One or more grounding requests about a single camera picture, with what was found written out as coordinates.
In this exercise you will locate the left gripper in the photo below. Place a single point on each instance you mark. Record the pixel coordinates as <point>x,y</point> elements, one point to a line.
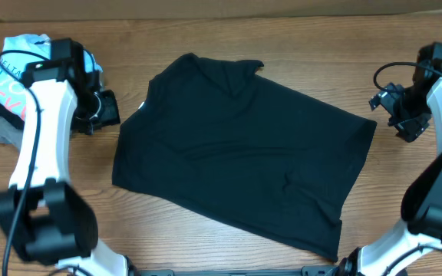
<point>111,115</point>

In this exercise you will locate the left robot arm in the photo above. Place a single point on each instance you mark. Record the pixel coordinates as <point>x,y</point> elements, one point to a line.
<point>43,218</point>

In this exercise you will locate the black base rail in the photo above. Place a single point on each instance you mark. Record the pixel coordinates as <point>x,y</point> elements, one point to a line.
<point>236,273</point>

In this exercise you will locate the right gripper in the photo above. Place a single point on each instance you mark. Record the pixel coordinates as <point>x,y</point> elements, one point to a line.
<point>410,128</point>

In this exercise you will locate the folded black shirt in stack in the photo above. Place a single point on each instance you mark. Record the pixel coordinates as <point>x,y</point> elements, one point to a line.
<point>11,118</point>

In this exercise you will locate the black t-shirt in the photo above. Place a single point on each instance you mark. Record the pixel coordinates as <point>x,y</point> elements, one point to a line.
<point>218,139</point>

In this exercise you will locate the light blue printed t-shirt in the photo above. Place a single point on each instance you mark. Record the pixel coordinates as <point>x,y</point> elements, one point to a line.
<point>10,76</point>

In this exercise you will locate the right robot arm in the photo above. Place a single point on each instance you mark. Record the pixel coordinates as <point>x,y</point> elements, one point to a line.
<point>419,229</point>

